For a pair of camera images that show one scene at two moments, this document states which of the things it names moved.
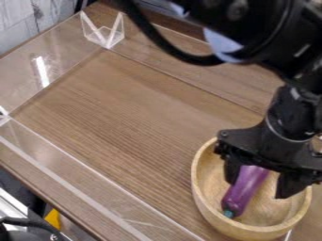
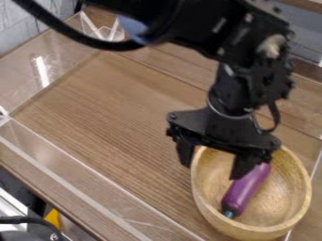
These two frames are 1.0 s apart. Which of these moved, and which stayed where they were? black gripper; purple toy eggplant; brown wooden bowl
Moved: black gripper
Stayed: brown wooden bowl; purple toy eggplant
